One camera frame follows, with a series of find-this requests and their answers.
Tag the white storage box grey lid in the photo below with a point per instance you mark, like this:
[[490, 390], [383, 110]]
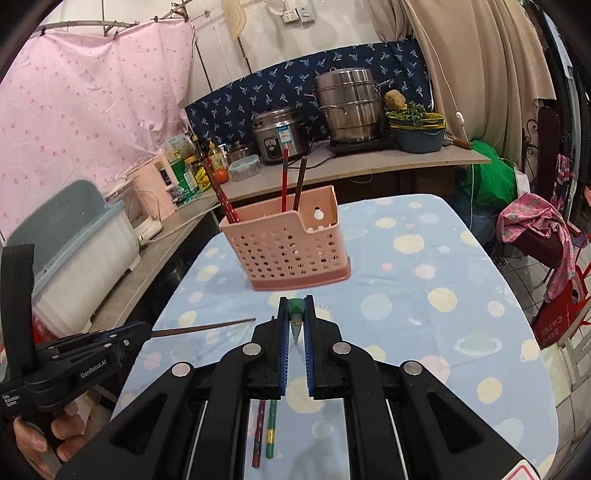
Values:
[[78, 258]]

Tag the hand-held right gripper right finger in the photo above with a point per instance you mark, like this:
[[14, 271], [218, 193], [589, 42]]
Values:
[[310, 350]]

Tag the pink floral cloth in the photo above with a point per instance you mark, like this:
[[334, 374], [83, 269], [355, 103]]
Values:
[[531, 217]]

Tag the dark red chopstick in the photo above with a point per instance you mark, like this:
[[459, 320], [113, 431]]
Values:
[[207, 326], [300, 184], [258, 434]]

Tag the pink kitchen appliance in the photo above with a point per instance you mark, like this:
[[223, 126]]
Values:
[[157, 184]]

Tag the white wall sockets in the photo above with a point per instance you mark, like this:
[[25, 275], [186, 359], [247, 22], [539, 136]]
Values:
[[298, 14]]

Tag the glass food container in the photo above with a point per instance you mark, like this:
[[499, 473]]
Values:
[[244, 168]]

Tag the potato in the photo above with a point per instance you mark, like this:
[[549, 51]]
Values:
[[395, 99]]

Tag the red plastic stool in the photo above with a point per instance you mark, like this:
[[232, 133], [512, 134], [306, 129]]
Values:
[[558, 323]]

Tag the person's left hand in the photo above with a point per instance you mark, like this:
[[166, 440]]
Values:
[[69, 429]]

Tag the rack of hanging clothes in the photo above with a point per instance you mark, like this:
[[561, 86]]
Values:
[[579, 138]]

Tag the black induction cooktop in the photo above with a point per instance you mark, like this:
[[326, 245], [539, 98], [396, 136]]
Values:
[[360, 146]]

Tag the green label container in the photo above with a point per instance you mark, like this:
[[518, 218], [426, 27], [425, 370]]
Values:
[[178, 170]]

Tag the navy floral cloth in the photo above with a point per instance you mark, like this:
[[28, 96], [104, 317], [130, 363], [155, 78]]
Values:
[[277, 87]]

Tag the dark metal chair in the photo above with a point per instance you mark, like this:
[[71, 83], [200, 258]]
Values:
[[547, 138]]

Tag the dark sauce bottle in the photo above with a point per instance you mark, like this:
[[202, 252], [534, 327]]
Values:
[[200, 147]]

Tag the stainless steel steamer pot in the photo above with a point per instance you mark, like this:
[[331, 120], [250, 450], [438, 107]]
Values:
[[351, 106]]

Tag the yellow packet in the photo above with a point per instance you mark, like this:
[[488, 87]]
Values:
[[202, 177]]

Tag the pink dotted sheet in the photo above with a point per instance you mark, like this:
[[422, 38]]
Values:
[[92, 115]]

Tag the leafy greens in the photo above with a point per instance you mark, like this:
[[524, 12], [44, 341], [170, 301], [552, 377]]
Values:
[[411, 113]]

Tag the beige curtain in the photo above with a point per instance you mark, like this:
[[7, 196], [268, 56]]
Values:
[[485, 69]]

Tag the tomato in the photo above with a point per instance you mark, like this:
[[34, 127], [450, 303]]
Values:
[[221, 175]]

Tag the yellow strainer basket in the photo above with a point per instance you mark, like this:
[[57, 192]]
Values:
[[436, 121]]

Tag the white power strip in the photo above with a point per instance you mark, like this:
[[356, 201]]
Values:
[[150, 233]]

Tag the silver rice cooker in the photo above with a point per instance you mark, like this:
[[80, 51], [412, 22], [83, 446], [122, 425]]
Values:
[[279, 136]]

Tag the cooking oil bottle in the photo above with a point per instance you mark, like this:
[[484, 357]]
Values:
[[217, 157]]

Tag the pink perforated utensil basket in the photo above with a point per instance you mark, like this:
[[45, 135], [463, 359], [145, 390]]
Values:
[[286, 249]]

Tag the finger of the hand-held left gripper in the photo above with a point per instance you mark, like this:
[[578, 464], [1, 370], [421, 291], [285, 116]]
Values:
[[129, 344], [92, 339]]

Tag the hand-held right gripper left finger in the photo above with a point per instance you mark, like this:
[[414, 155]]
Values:
[[282, 350]]

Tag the blue planet print tablecloth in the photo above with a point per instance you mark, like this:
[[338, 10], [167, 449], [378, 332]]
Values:
[[415, 323]]

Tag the blue plastic basin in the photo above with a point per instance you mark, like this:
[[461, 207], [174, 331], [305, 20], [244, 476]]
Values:
[[418, 141]]

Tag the green plastic bag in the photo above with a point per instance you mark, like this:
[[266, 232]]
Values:
[[494, 170]]

